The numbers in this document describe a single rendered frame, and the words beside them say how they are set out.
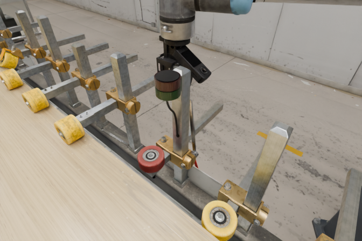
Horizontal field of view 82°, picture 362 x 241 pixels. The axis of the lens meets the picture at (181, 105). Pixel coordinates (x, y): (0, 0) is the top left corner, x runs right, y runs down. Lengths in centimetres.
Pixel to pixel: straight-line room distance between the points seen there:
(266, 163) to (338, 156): 176
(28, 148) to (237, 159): 146
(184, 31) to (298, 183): 155
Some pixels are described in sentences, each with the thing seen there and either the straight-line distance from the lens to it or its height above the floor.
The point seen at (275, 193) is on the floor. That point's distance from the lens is 174.
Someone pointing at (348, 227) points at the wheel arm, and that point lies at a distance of 72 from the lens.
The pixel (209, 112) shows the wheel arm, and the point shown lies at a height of 86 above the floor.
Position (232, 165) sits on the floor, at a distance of 179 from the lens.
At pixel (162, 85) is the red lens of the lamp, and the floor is 116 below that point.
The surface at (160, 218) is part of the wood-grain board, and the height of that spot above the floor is 90.
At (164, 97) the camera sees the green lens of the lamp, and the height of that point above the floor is 113.
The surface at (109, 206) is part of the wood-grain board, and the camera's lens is 58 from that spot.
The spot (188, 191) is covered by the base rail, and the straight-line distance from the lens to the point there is 81.
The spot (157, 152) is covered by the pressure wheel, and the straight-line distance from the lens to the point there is 65.
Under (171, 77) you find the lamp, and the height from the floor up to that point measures 117.
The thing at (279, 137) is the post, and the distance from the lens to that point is 44.
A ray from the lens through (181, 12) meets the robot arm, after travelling 53.
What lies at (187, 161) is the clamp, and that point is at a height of 87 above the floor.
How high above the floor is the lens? 140
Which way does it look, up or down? 37 degrees down
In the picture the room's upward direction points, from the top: straight up
